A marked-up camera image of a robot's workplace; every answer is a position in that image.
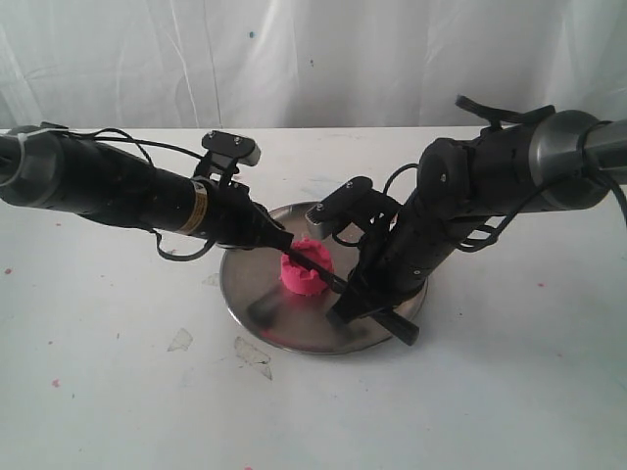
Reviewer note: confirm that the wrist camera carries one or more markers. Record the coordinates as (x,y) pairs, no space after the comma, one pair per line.
(331,215)
(225,148)

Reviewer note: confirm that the pink clay piece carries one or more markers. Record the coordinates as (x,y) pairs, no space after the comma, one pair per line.
(301,280)

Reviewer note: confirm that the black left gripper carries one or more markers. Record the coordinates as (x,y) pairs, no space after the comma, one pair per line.
(235,221)

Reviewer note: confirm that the round stainless steel plate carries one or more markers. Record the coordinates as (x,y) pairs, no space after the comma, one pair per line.
(259,302)

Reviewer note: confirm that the white backdrop curtain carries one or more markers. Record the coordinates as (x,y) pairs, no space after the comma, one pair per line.
(249,64)

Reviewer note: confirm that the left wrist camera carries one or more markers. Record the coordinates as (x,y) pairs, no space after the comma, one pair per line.
(225,148)

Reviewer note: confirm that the black knife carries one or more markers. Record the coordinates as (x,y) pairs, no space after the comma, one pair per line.
(399,327)

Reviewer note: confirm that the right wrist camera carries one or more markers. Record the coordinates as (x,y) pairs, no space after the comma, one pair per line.
(331,215)

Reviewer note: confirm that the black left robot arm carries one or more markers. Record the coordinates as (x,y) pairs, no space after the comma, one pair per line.
(108,177)

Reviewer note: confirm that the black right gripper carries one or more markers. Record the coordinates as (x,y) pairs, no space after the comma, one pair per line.
(417,244)

